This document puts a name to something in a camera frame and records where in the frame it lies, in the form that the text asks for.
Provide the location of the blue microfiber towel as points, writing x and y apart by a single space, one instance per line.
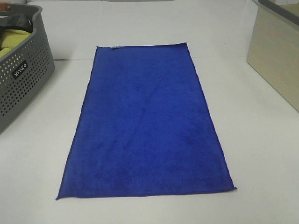
144 129

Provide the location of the grey perforated plastic basket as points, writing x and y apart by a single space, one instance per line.
26 68

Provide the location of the beige storage box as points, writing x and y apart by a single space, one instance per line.
274 47

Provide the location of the yellow-green towel in basket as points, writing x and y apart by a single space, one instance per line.
10 38

